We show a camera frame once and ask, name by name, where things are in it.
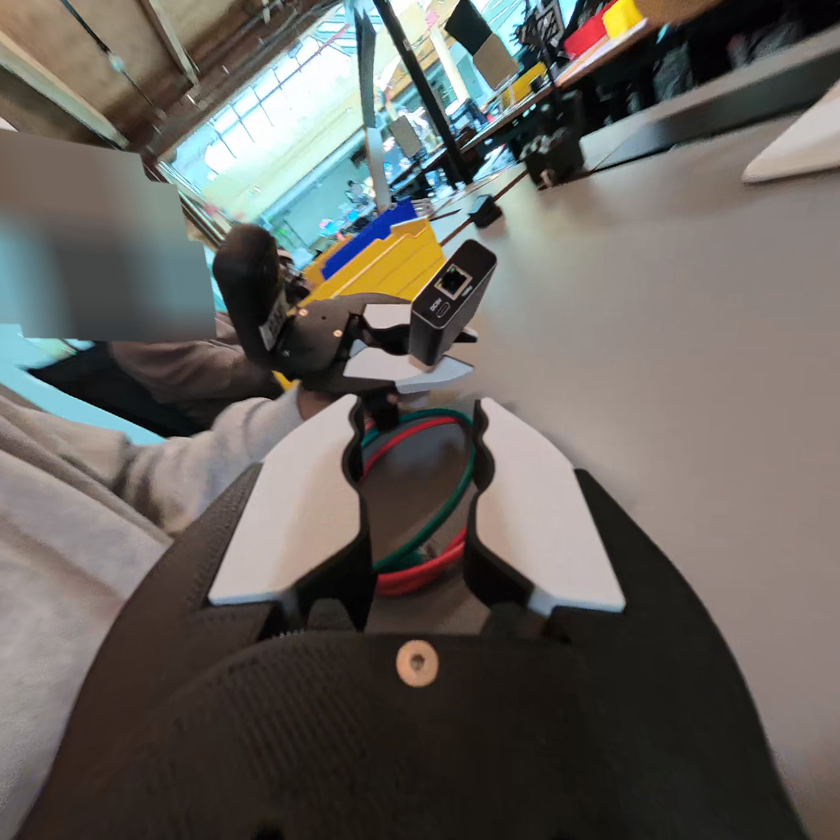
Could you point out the person's grey hoodie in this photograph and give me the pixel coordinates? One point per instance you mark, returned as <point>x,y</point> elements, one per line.
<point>59,623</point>

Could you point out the black office chair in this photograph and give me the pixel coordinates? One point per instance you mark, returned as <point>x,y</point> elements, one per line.
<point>98,394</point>

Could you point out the dark grey mat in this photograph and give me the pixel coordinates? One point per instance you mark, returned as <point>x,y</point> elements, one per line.
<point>689,111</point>

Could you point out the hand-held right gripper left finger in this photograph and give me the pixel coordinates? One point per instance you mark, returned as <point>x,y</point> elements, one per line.
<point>295,518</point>

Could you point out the white flat slab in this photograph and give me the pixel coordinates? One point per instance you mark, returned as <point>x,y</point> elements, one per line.
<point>800,144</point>

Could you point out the black monitor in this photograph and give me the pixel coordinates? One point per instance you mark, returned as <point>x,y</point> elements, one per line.
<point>469,26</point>

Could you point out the person's left forearm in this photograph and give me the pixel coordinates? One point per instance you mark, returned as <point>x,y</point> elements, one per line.
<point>164,459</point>

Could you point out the small yellow plastic bin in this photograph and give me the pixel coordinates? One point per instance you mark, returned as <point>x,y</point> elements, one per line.
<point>525,85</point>
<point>623,16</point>

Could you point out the small black box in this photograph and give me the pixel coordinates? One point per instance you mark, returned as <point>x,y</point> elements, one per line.
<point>485,211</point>

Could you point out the blue plastic bin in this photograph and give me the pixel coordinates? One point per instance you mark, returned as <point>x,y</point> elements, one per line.
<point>367,239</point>

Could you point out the black ethernet splitter box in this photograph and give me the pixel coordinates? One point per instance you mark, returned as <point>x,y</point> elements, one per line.
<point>436,328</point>

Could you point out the cardboard sheet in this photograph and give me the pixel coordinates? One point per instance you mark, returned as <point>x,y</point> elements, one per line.
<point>497,62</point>

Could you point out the person's left hand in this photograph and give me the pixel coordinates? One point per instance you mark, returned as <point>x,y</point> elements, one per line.
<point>318,403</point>

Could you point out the red plastic bin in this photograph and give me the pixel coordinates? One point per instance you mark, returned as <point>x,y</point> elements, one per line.
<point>587,34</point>

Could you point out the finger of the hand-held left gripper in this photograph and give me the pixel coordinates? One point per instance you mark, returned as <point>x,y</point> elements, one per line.
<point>387,316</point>
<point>387,374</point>

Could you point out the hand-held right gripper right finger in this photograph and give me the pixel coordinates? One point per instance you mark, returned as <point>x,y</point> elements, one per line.
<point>544,525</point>

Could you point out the black device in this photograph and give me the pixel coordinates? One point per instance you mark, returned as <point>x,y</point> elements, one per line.
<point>554,157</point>

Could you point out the black steel pole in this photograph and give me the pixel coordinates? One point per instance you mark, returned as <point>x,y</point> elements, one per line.
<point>426,98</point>

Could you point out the large yellow plastic bin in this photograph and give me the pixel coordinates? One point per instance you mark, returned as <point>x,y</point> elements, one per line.
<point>394,262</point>

